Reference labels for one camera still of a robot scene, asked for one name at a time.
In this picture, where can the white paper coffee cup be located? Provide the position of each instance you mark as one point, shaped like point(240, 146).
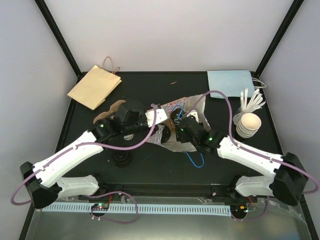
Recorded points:
point(128, 137)

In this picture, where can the small electronics board right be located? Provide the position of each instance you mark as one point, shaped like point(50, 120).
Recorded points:
point(241, 209)

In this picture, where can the right black frame post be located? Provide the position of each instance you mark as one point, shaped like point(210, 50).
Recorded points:
point(286, 22)

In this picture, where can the black frame post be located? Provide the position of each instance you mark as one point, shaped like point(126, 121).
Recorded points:
point(48, 17)
point(286, 22)

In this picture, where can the small electronics board left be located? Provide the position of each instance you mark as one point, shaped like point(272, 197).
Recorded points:
point(99, 207)

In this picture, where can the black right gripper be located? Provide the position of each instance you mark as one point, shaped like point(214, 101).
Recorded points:
point(180, 136)

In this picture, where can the blue checkered paper bag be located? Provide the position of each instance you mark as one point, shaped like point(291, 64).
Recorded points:
point(170, 137)

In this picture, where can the left black frame post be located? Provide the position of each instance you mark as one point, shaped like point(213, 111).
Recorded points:
point(48, 17)

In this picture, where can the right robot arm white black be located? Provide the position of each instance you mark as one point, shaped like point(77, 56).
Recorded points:
point(281, 176)

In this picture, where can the single black lid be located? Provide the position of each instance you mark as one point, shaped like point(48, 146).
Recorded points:
point(175, 118)

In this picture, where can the stack of black lids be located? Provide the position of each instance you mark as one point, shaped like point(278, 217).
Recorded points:
point(121, 158)

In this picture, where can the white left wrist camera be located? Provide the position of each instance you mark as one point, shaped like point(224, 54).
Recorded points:
point(156, 117)

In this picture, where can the black plastic cup lid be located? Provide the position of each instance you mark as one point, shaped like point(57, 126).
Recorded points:
point(166, 134)

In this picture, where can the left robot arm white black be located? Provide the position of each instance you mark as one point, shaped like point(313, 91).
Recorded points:
point(124, 127)

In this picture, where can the light blue paper bag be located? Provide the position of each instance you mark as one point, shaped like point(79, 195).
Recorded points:
point(232, 82)

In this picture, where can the light blue slotted cable duct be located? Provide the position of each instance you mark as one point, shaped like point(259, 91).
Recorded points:
point(156, 209)

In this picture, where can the small electronics board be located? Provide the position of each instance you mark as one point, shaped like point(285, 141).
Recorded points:
point(241, 209)
point(99, 207)

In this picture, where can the brown kraft paper bag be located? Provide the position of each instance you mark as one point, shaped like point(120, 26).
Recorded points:
point(92, 90)

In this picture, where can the brown cardboard cup carrier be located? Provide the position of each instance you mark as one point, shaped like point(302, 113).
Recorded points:
point(113, 108)

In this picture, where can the stack of paper cups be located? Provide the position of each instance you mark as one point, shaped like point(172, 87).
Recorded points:
point(248, 125)

